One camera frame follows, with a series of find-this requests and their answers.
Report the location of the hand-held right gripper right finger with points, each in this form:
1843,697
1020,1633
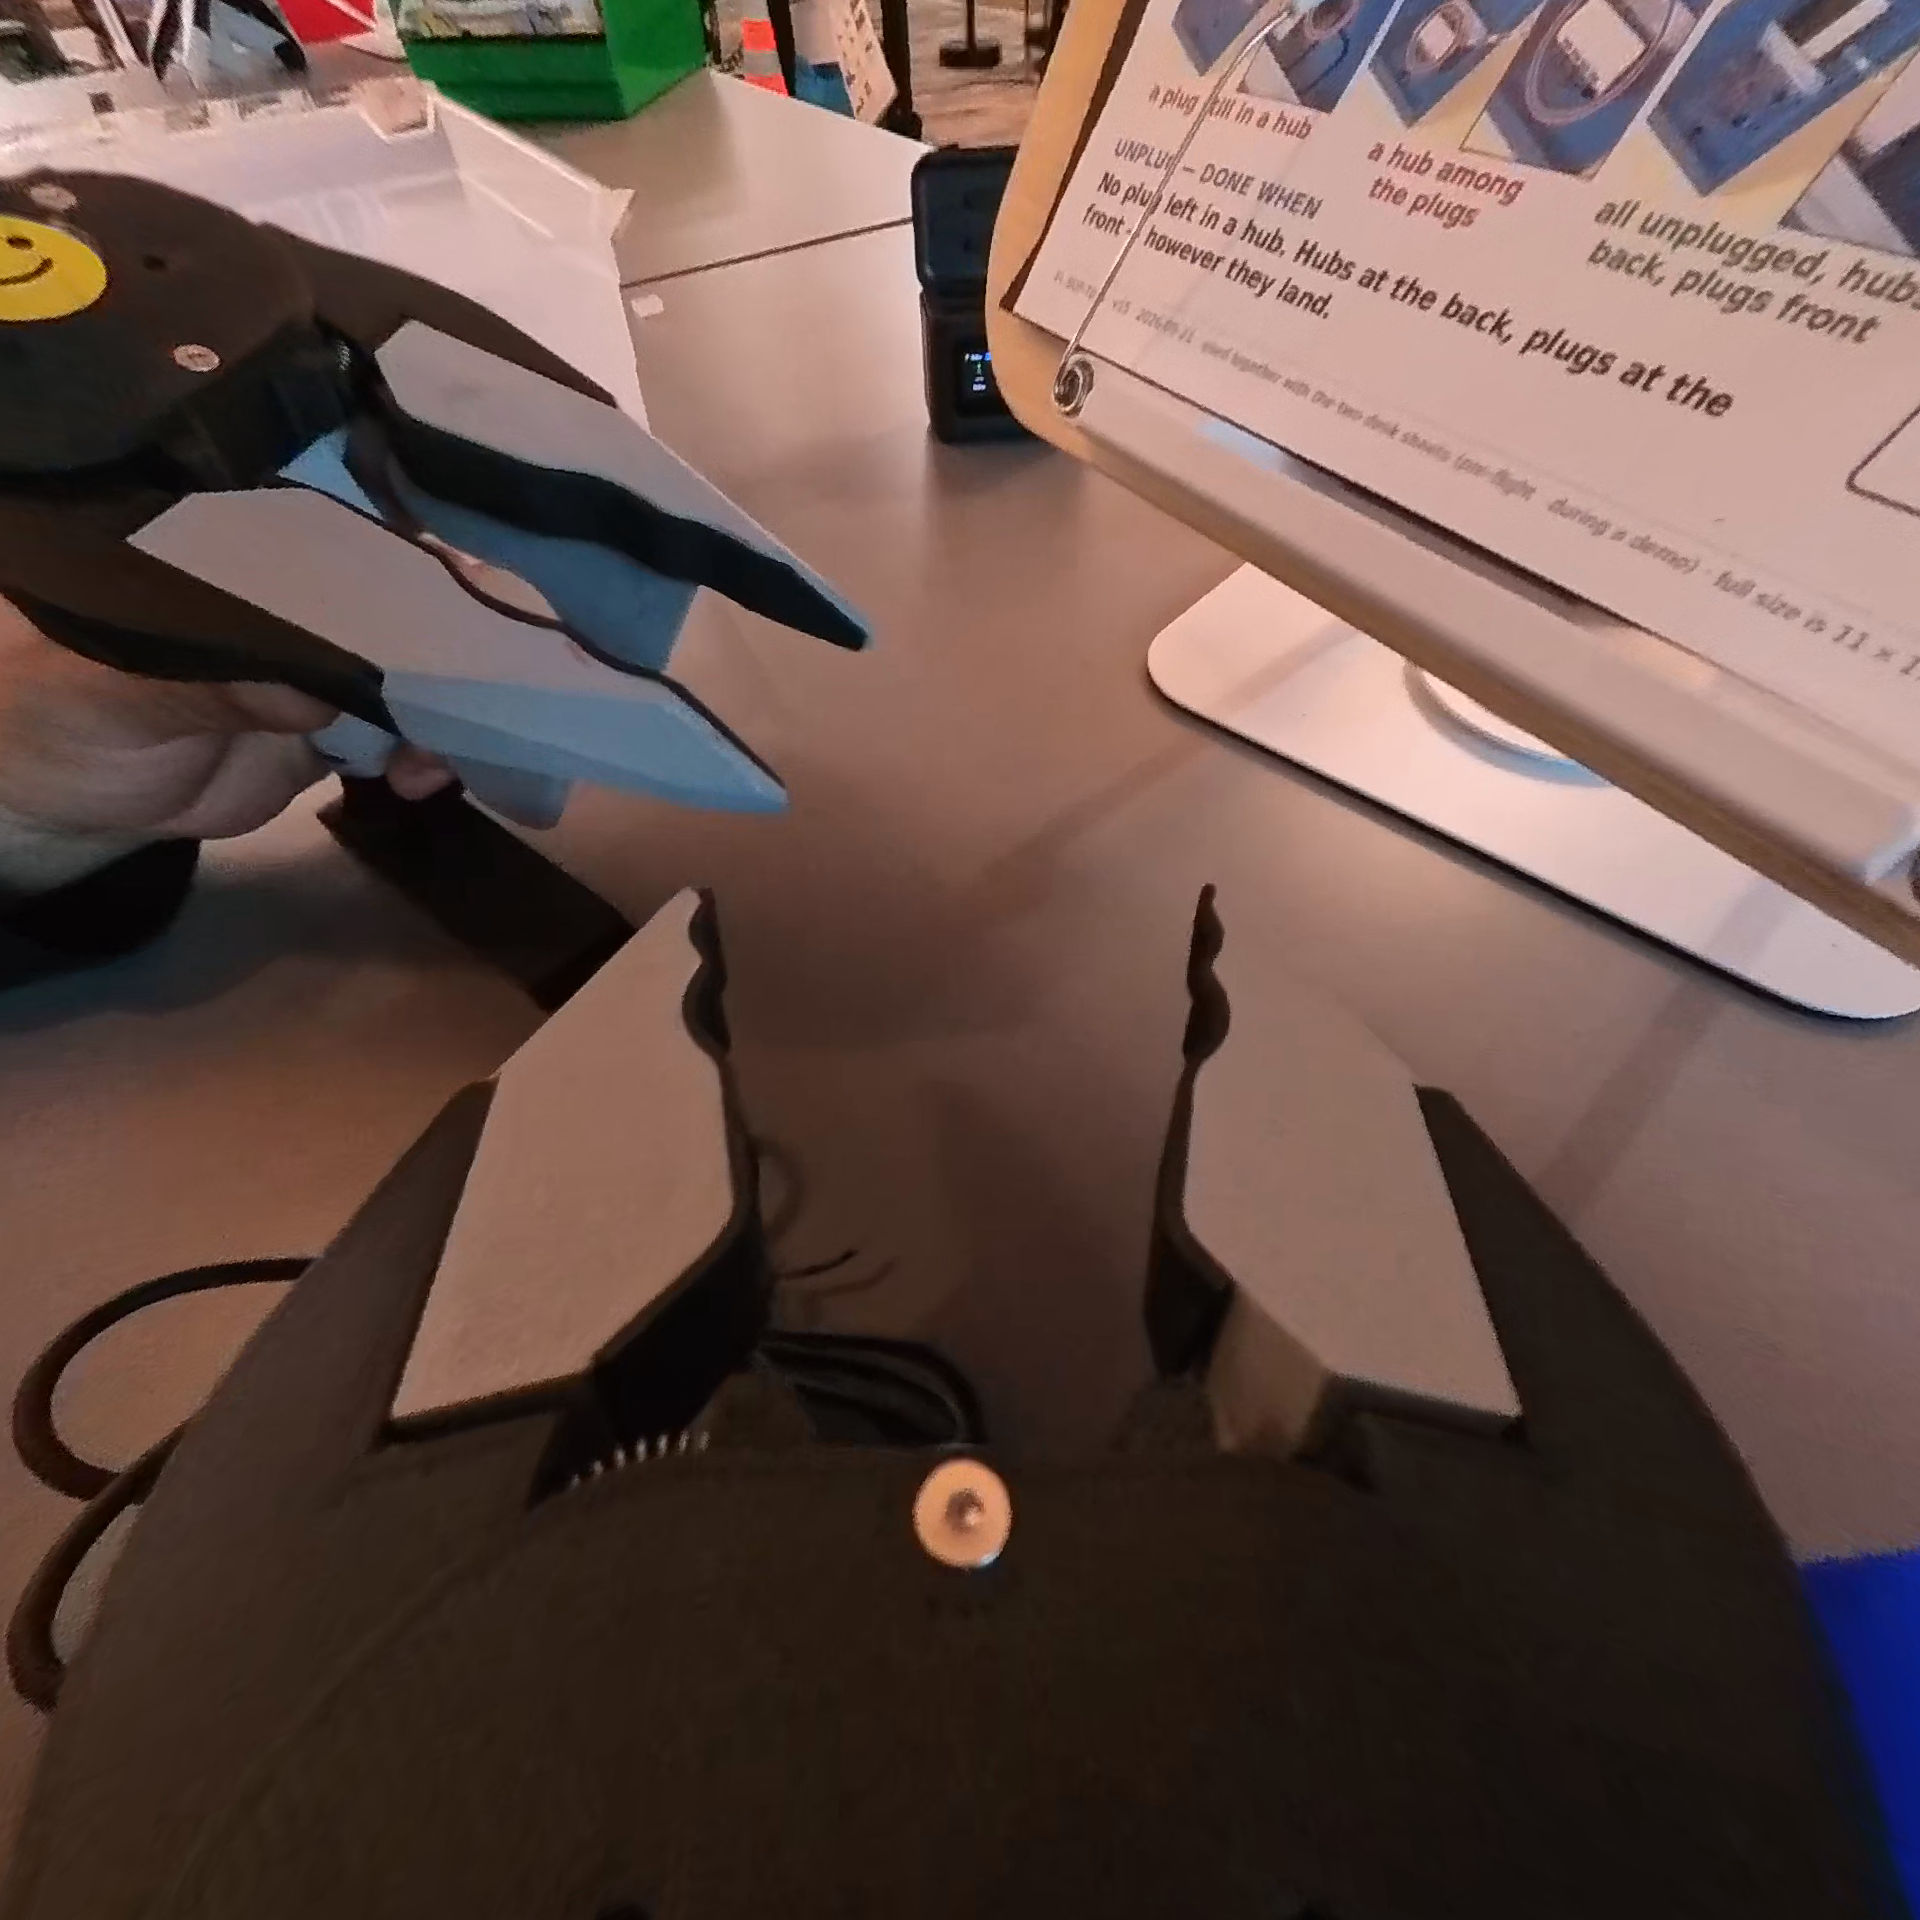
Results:
1320,1213

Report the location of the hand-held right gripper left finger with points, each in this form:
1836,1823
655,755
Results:
602,1195

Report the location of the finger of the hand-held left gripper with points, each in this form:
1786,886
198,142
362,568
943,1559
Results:
449,658
569,434

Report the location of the black bar usb hub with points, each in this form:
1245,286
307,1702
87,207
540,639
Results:
492,902

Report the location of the person's left hand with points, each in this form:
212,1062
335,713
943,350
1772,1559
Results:
118,769

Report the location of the clear acrylic box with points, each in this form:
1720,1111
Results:
449,195

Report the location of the green plastic bin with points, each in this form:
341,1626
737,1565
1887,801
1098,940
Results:
553,74

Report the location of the wooden display board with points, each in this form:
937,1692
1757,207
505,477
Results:
1031,254

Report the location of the blue plastic bin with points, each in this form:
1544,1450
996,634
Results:
1874,1723

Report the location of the printed instruction sheet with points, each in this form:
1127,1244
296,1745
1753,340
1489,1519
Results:
1504,297

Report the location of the small black camera device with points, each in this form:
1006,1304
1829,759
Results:
961,271

